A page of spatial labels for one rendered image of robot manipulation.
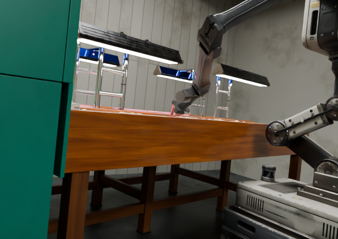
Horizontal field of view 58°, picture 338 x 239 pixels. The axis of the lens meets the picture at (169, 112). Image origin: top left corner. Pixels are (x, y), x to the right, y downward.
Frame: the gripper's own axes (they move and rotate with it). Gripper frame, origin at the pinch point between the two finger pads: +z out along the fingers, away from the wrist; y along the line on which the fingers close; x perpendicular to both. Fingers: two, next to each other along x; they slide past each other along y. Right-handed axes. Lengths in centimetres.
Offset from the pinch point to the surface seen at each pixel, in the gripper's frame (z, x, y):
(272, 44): -6, -121, -244
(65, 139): -23, 29, 77
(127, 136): -20, 26, 53
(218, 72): -19.2, -21.4, -37.1
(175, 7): 36, -197, -146
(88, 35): -22, -21, 55
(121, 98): 7.6, -15.3, 21.7
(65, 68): -36, 14, 79
